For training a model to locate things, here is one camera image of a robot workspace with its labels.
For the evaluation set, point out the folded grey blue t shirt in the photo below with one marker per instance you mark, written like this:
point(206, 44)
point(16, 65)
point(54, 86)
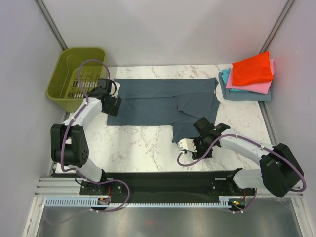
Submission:
point(241, 96)

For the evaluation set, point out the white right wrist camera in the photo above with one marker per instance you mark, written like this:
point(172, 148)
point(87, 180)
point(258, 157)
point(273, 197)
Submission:
point(187, 145)

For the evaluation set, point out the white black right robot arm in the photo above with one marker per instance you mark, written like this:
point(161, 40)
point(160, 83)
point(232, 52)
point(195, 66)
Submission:
point(278, 172)

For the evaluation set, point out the aluminium extrusion rail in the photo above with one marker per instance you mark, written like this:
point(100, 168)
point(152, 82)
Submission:
point(139, 183)

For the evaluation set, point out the olive green plastic basket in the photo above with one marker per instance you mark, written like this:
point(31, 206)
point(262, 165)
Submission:
point(64, 88)

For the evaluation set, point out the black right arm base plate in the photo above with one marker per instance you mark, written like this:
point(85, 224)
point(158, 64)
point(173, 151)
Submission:
point(222, 187)

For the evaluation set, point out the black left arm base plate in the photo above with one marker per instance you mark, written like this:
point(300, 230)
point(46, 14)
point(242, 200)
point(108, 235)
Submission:
point(110, 189)

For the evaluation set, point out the aluminium corner post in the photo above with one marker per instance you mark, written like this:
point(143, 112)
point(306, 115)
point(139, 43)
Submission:
point(51, 24)
point(277, 25)

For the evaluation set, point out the aluminium right corner post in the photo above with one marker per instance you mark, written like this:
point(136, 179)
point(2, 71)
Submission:
point(277, 25)

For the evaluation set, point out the folded pink t shirt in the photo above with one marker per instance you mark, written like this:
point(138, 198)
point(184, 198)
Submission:
point(261, 88)

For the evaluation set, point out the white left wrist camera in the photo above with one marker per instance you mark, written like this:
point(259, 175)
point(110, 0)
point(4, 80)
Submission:
point(114, 89)

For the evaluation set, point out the folded teal t shirt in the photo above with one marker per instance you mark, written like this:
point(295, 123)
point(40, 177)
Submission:
point(227, 77)

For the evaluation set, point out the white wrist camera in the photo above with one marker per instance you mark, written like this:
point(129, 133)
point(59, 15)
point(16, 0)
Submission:
point(187, 145)
point(114, 89)

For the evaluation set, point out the light blue slotted cable duct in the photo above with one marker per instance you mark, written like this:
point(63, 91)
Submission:
point(222, 202)

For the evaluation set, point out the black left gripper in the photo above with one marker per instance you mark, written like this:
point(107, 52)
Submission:
point(113, 110)

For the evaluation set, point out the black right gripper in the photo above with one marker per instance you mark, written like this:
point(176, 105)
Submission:
point(199, 154)

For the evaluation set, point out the folded red t shirt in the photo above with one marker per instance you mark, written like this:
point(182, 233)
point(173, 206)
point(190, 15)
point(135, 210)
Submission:
point(252, 70)

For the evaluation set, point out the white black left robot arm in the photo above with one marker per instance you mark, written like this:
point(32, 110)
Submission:
point(69, 146)

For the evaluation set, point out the aluminium left corner post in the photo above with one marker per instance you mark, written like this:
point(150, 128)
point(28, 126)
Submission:
point(51, 24)

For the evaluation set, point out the slate blue t shirt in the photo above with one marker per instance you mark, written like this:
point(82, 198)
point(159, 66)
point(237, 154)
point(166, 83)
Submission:
point(178, 103)

